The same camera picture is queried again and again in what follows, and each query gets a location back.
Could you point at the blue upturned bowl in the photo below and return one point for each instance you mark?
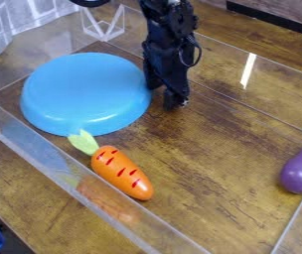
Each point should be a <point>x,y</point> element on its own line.
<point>90,91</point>

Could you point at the clear acrylic enclosure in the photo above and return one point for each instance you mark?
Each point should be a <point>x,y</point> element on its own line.
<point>212,155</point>

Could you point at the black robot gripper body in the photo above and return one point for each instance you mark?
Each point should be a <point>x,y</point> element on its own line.
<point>173,62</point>

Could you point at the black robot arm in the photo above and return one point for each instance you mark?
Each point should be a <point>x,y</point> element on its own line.
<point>171,22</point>

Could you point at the white curtain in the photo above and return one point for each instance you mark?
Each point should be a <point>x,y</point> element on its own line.
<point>23,15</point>

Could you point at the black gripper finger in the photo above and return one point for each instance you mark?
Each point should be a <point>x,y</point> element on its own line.
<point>153,79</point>
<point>174,99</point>

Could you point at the orange toy carrot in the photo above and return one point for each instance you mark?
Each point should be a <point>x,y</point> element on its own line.
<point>114,166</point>

